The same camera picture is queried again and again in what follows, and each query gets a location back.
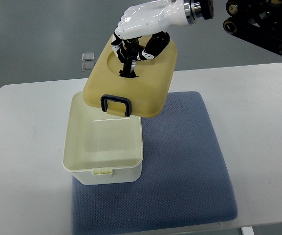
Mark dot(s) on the white table leg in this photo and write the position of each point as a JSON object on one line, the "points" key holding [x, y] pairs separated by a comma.
{"points": [[247, 231]]}

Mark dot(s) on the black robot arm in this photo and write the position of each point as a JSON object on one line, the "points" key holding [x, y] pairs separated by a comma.
{"points": [[256, 21]]}

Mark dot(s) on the yellow storage box lid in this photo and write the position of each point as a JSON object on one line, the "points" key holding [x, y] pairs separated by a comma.
{"points": [[143, 96]]}

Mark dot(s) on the blue grey textured mat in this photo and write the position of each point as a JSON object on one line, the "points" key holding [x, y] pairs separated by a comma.
{"points": [[184, 179]]}

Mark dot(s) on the white storage box base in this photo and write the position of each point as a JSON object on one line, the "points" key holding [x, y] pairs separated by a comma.
{"points": [[102, 148]]}

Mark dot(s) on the upper metal floor plate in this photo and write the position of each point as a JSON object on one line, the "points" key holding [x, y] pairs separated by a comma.
{"points": [[88, 56]]}

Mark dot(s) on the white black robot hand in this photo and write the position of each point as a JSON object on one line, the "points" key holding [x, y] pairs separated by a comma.
{"points": [[141, 33]]}

